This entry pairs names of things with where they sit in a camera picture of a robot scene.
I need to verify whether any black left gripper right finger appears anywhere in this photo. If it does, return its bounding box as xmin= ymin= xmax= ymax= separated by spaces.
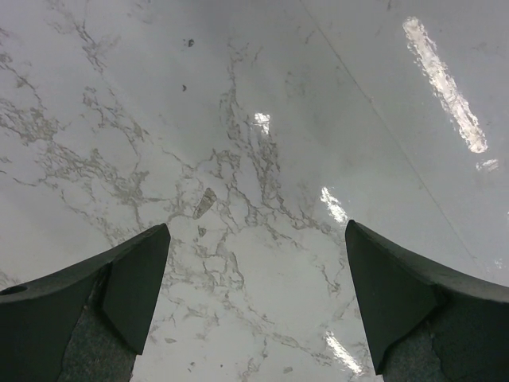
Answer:
xmin=345 ymin=220 xmax=508 ymax=381

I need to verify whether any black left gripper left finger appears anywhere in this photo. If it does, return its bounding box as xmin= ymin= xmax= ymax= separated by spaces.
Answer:
xmin=1 ymin=224 xmax=171 ymax=381

